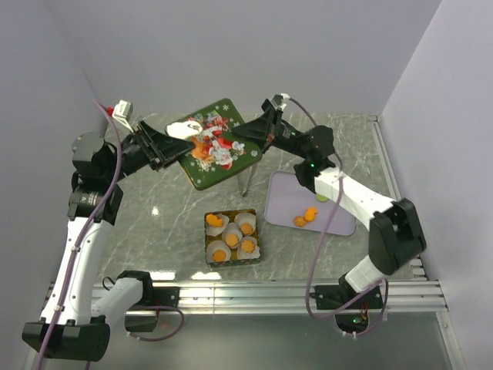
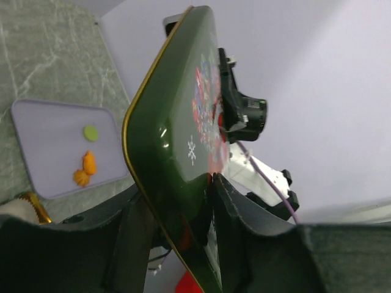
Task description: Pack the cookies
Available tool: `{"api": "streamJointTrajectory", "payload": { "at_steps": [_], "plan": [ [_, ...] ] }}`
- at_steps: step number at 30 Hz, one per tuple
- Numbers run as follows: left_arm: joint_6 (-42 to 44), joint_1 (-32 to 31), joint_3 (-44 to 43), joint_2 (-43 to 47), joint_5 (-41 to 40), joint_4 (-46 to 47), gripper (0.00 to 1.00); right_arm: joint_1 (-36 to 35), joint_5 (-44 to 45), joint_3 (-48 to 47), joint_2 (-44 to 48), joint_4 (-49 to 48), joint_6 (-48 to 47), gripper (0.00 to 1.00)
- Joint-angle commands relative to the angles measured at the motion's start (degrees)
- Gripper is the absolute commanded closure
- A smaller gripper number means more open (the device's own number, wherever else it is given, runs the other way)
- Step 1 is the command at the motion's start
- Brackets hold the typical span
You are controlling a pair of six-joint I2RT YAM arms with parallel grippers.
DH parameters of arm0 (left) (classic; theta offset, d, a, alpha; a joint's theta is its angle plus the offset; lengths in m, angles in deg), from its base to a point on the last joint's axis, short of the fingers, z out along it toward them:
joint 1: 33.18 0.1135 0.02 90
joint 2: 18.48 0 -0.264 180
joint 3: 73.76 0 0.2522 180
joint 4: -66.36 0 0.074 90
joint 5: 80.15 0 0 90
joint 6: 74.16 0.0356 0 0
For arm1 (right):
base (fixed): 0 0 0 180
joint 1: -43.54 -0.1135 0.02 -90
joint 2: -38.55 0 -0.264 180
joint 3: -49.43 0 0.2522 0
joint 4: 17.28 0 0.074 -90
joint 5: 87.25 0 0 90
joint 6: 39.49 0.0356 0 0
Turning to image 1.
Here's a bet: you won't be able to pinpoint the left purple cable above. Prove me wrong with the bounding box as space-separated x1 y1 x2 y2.
34 100 186 370

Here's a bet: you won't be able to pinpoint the green christmas cookie tin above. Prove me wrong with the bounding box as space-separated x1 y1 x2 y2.
204 209 261 267

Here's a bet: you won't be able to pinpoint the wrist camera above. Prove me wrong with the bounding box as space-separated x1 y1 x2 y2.
106 99 134 133
270 93 290 111

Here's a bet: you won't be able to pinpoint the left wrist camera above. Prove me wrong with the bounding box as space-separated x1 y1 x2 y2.
106 99 134 133

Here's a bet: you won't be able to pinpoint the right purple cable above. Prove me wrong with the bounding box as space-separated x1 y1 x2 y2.
288 96 388 340

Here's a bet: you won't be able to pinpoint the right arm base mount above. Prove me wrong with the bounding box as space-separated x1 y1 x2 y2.
305 281 389 339

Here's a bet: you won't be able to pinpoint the gold tin lid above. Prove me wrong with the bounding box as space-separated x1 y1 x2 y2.
165 98 262 190

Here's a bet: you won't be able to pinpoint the purple cable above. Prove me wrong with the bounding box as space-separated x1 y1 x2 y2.
288 96 388 340
34 100 186 370

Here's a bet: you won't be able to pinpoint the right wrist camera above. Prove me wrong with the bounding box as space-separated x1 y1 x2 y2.
270 93 290 111

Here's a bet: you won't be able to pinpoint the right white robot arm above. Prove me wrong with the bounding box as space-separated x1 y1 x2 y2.
232 94 427 311

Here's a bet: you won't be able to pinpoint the metal tongs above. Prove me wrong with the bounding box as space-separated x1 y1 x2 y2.
236 164 257 197

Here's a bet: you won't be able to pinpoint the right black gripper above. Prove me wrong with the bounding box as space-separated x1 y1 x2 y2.
229 108 310 161

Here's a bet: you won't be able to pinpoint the white paper cup back-left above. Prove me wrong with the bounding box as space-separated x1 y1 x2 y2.
205 214 230 237

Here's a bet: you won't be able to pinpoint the lilac plastic tray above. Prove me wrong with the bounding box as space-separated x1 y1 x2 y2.
264 171 335 232

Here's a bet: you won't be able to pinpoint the white paper cup back-right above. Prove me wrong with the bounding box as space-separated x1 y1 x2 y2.
234 212 257 234

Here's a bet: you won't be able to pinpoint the aluminium rail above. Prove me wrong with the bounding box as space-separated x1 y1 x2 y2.
45 280 450 315

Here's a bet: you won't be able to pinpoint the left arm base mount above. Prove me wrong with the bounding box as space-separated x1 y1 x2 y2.
124 286 180 333

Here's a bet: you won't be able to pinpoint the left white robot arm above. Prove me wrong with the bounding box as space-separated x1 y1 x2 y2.
22 121 194 368

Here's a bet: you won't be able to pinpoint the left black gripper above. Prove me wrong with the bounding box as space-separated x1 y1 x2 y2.
105 119 195 183

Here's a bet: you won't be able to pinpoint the white paper cup centre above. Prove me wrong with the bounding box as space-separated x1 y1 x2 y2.
222 223 243 250

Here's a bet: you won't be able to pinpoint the flower shaped cookie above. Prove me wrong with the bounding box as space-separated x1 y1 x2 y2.
240 239 256 254

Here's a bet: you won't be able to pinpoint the white paper cup front-left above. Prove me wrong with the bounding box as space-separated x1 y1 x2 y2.
206 240 231 263

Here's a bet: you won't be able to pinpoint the white paper cup front-right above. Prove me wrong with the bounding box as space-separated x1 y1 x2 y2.
237 237 260 260

